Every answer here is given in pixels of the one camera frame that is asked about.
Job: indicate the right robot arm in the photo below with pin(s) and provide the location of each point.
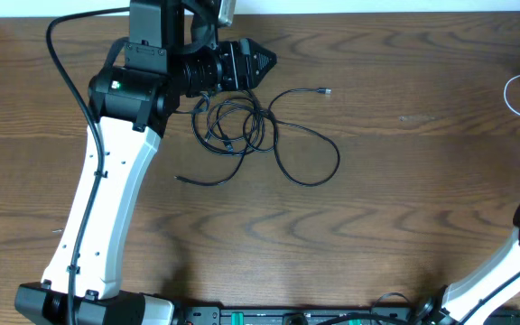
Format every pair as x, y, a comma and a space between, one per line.
472, 299

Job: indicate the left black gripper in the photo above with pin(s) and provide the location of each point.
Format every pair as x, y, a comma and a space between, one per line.
236, 64

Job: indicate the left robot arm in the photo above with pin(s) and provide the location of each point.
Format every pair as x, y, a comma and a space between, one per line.
172, 51

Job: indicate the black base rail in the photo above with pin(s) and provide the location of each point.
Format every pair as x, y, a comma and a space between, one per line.
217, 315

